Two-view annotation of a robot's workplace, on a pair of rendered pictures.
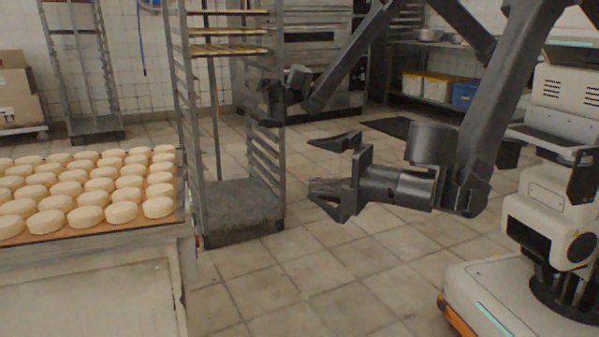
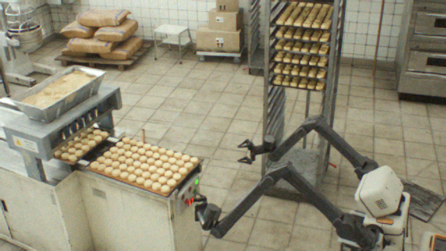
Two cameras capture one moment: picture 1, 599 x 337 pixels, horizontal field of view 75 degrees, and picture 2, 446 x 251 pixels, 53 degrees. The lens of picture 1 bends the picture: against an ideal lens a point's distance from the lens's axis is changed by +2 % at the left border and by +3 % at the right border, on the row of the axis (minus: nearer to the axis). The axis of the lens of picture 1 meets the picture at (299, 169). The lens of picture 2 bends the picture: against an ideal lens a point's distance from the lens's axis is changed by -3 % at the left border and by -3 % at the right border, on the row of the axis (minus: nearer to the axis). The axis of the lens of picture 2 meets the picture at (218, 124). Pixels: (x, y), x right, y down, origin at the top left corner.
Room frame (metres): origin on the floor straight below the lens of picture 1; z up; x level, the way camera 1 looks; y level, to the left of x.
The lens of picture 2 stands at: (-0.60, -1.38, 2.48)
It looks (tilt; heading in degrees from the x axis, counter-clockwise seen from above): 30 degrees down; 45
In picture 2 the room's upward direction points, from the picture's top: 2 degrees counter-clockwise
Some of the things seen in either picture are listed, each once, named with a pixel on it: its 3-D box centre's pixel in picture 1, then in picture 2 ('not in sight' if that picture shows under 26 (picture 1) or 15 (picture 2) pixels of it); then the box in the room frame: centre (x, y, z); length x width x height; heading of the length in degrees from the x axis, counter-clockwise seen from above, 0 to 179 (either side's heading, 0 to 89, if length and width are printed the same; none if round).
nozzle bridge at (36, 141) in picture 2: not in sight; (69, 127); (0.50, 1.09, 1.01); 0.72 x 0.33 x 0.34; 18
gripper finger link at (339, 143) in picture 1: (334, 153); (198, 200); (0.57, -0.06, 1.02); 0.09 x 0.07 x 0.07; 61
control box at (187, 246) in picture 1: (185, 227); (187, 194); (0.77, 0.26, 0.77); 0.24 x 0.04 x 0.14; 18
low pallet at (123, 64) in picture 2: not in sight; (104, 54); (2.68, 4.23, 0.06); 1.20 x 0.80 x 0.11; 120
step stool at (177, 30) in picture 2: not in sight; (174, 42); (3.38, 3.46, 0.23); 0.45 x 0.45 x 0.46; 19
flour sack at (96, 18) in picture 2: not in sight; (103, 17); (2.72, 4.20, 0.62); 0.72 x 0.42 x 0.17; 124
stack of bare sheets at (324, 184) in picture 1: (349, 188); (403, 194); (2.60, -0.38, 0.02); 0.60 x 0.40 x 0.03; 90
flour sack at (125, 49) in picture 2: not in sight; (122, 47); (2.83, 3.97, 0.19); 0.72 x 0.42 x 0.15; 32
